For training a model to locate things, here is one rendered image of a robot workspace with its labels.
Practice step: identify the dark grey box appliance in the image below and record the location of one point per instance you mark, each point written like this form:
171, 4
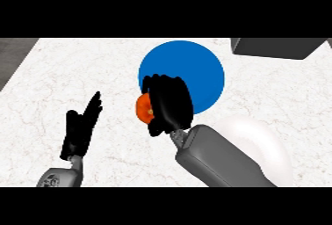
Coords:
277, 47

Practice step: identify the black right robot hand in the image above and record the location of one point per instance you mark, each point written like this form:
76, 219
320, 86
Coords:
172, 102

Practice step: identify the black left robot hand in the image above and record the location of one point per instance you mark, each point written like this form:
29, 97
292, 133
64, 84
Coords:
79, 132

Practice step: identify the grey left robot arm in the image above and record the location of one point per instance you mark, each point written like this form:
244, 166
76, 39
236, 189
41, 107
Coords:
66, 175

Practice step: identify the blue plate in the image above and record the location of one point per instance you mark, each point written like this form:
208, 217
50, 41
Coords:
191, 61

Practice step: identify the dark grey counter edge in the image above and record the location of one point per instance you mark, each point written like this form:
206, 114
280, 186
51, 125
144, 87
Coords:
13, 55

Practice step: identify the orange squash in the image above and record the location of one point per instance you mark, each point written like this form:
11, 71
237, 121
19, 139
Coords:
144, 108

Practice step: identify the white plate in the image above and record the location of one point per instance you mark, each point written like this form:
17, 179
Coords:
264, 146

